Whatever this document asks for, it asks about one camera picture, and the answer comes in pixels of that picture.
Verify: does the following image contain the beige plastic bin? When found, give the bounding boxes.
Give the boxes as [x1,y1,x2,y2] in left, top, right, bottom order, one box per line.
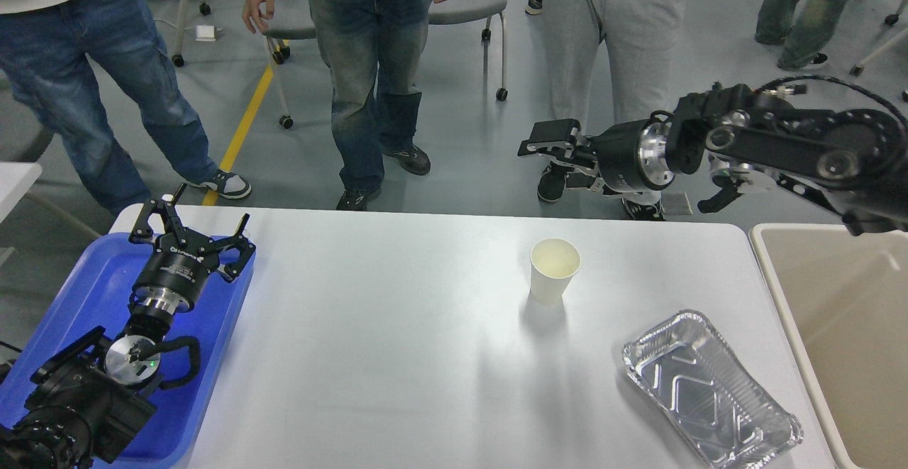
[750,224,907,468]

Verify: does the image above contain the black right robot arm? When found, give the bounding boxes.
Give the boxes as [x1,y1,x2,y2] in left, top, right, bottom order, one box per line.
[518,75,907,236]

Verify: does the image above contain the grey chair on castors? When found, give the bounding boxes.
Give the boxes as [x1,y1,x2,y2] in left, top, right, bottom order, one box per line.
[309,0,481,138]

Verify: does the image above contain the white paper cup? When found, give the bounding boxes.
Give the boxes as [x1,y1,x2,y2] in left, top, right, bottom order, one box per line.
[531,238,582,305]

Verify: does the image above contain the white floor socket box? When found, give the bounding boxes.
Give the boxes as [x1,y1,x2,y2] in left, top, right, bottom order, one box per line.
[194,25,220,43]

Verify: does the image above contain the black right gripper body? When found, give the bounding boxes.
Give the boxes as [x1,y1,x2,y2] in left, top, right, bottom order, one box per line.
[592,120,675,193]

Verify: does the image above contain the white chair leg right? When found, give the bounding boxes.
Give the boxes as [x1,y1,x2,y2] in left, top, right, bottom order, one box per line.
[848,0,908,103]

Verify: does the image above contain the person in faded jeans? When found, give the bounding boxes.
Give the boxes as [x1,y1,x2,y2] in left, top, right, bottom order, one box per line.
[241,0,458,211]

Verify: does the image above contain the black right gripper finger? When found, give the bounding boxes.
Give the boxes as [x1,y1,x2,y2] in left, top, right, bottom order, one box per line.
[565,166,625,195]
[518,119,597,166]

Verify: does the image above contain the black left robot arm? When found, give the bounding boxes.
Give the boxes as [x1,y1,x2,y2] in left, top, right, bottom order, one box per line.
[2,189,256,468]

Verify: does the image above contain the person in grey sweatpants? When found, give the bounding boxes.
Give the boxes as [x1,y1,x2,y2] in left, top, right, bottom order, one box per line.
[536,0,694,221]

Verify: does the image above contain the white side table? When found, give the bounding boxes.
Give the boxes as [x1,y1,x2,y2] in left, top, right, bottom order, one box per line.
[0,162,43,222]

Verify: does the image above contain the blue plastic tray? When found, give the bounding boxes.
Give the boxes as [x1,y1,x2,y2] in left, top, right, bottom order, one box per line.
[1,233,254,468]

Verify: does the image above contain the aluminium foil tray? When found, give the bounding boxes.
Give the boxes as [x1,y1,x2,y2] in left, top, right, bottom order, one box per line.
[622,309,804,468]

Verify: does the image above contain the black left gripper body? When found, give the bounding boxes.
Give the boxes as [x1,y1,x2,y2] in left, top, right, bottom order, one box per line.
[133,233,218,311]

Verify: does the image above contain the person in olive trousers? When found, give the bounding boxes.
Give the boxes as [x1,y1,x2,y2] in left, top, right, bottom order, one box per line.
[753,0,848,71]

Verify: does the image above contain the person in blue jeans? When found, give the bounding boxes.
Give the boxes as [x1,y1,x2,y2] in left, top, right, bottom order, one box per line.
[1,0,252,214]

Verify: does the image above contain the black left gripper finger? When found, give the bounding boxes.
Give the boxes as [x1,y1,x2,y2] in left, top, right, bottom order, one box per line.
[204,214,258,284]
[129,182,188,245]

